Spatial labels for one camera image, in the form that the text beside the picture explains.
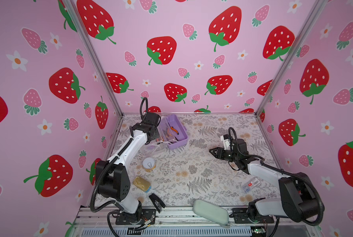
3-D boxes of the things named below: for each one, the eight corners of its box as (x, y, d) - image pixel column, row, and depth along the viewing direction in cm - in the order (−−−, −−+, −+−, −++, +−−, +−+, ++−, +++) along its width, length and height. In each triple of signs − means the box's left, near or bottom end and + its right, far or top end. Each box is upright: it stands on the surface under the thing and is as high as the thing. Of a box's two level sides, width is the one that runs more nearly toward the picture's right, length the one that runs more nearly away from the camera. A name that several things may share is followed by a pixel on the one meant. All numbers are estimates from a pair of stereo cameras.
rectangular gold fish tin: (133, 185, 86) (131, 182, 83) (138, 178, 89) (136, 175, 85) (147, 193, 83) (146, 191, 80) (152, 186, 86) (151, 183, 82)
